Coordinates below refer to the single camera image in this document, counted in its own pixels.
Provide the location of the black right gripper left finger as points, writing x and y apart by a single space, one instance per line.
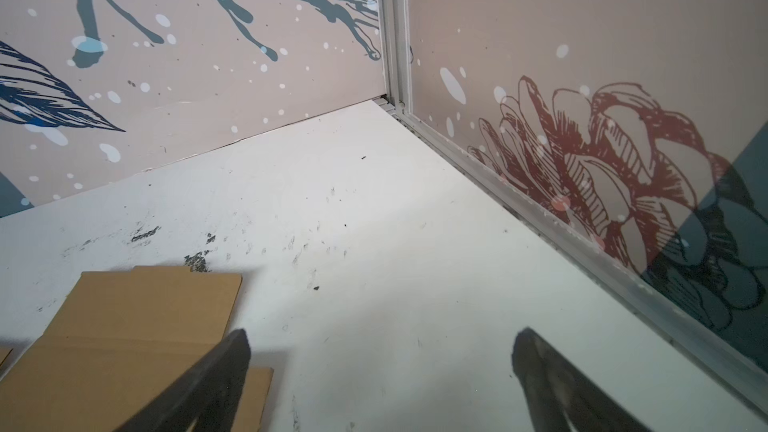
205 397

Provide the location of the brown cardboard paper box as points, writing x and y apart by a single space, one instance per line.
117 342

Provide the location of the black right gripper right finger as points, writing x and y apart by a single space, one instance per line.
559 396

